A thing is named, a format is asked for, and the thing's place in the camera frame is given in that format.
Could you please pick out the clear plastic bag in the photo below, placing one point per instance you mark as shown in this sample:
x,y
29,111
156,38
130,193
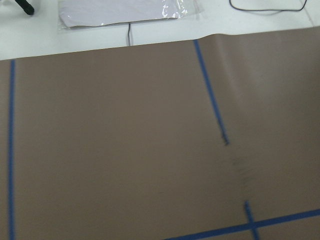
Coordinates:
x,y
77,14

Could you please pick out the black camera tripod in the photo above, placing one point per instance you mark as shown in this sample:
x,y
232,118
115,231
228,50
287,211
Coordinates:
x,y
26,7

